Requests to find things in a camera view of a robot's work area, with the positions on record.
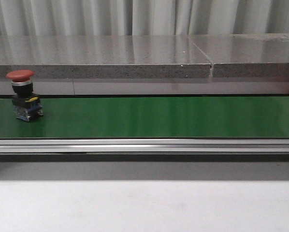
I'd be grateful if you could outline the grey stone slab right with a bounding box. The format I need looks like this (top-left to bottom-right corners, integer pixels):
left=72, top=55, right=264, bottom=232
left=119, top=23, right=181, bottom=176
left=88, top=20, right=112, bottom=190
left=188, top=33, right=289, bottom=81

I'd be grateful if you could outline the white base panel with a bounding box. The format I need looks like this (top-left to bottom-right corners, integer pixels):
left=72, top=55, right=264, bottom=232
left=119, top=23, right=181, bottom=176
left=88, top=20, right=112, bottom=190
left=0, top=77, right=289, bottom=96

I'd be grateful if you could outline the waiting red mushroom button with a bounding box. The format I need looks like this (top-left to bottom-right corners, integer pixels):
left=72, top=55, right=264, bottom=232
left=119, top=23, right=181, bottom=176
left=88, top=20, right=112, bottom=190
left=6, top=70, right=43, bottom=122

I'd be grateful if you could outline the green conveyor belt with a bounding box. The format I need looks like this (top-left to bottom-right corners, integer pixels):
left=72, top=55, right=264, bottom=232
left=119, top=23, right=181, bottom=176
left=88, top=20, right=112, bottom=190
left=0, top=96, right=289, bottom=138

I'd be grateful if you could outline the aluminium conveyor frame rail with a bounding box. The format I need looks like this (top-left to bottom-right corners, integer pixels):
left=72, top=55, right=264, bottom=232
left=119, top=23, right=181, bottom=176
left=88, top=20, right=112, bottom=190
left=0, top=139, right=289, bottom=153

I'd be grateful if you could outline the grey stone slab left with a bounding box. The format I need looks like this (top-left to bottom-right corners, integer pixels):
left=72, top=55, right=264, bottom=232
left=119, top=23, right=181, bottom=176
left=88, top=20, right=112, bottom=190
left=0, top=36, right=211, bottom=80

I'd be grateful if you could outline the grey curtain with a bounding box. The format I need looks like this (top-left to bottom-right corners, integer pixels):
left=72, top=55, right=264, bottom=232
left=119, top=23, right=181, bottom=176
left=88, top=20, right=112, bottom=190
left=0, top=0, right=289, bottom=36

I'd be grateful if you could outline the grey stone slab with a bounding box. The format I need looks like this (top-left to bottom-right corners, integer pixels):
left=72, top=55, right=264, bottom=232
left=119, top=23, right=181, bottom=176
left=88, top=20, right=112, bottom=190
left=188, top=33, right=289, bottom=81
left=0, top=36, right=211, bottom=80

